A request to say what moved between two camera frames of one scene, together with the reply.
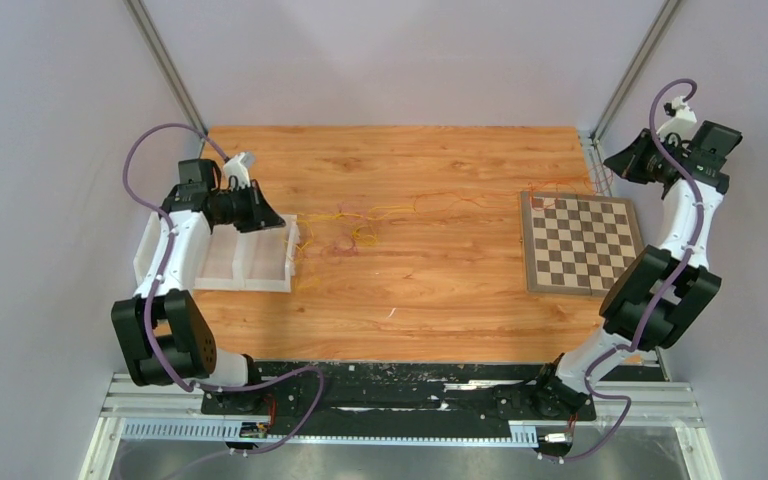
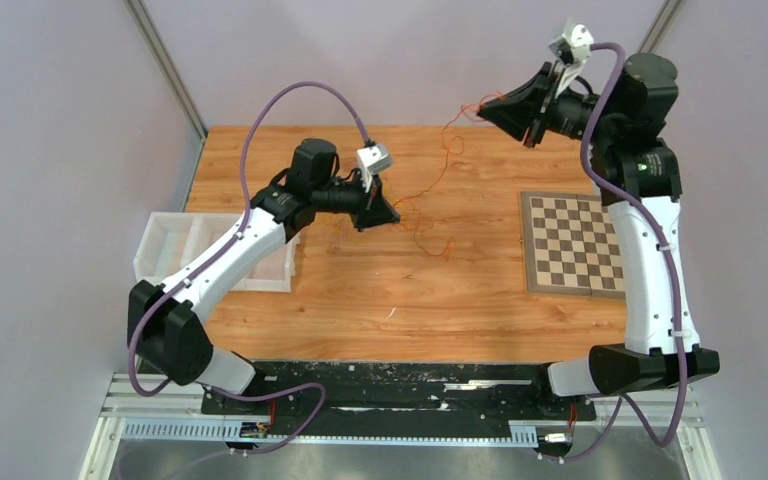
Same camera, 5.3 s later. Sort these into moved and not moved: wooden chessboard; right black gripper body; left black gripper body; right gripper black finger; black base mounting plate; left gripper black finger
Moved: right black gripper body; left gripper black finger; right gripper black finger; left black gripper body
Not moved: black base mounting plate; wooden chessboard
